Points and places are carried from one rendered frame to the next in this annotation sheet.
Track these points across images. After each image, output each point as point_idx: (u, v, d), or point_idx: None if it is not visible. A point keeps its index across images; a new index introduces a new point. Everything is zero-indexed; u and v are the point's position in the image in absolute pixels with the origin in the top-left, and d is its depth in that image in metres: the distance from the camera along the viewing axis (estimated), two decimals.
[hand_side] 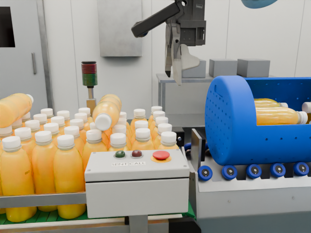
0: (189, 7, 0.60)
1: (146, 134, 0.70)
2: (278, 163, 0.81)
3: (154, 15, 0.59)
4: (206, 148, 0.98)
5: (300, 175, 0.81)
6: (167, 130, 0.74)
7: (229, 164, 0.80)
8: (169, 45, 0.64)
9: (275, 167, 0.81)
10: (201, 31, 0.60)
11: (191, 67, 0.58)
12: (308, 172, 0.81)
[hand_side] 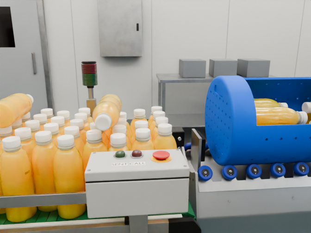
0: None
1: (146, 134, 0.70)
2: (278, 163, 0.81)
3: None
4: (206, 148, 0.98)
5: (300, 175, 0.81)
6: (167, 130, 0.74)
7: (229, 164, 0.80)
8: None
9: (275, 167, 0.81)
10: None
11: None
12: (308, 172, 0.81)
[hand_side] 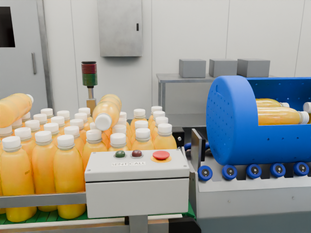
0: None
1: (146, 134, 0.70)
2: (279, 164, 0.81)
3: None
4: (207, 147, 0.98)
5: (298, 174, 0.81)
6: (167, 130, 0.74)
7: (231, 164, 0.80)
8: None
9: (275, 166, 0.81)
10: None
11: None
12: (307, 173, 0.81)
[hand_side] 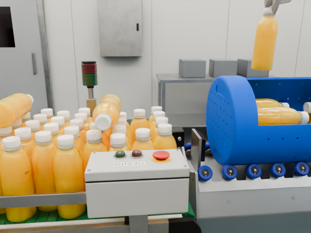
0: None
1: (146, 134, 0.70)
2: (279, 164, 0.81)
3: None
4: (207, 147, 0.98)
5: (298, 174, 0.81)
6: (167, 130, 0.74)
7: (231, 164, 0.80)
8: None
9: (275, 166, 0.81)
10: None
11: (285, 3, 0.89)
12: (307, 173, 0.81)
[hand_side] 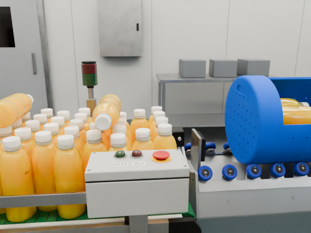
0: None
1: (146, 134, 0.70)
2: (277, 174, 0.80)
3: None
4: (207, 147, 0.98)
5: (304, 162, 0.83)
6: (167, 130, 0.74)
7: (231, 165, 0.80)
8: None
9: (282, 172, 0.80)
10: None
11: None
12: (297, 162, 0.82)
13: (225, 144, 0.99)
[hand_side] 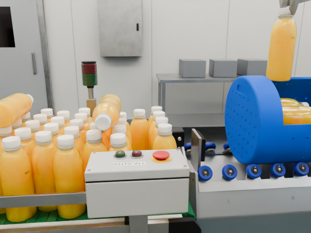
0: None
1: None
2: (277, 174, 0.80)
3: None
4: (207, 147, 0.98)
5: (304, 162, 0.83)
6: (167, 130, 0.74)
7: (231, 165, 0.80)
8: None
9: (282, 172, 0.80)
10: None
11: (305, 1, 0.76)
12: (297, 162, 0.82)
13: (225, 144, 0.99)
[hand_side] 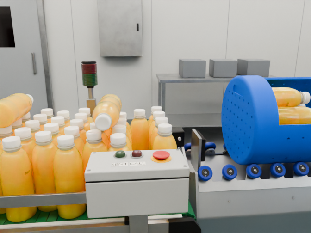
0: None
1: (307, 101, 0.85)
2: (281, 174, 0.80)
3: None
4: (207, 147, 0.98)
5: (300, 161, 0.83)
6: (167, 130, 0.74)
7: (231, 165, 0.80)
8: None
9: (283, 169, 0.81)
10: None
11: None
12: (295, 165, 0.82)
13: (223, 146, 1.00)
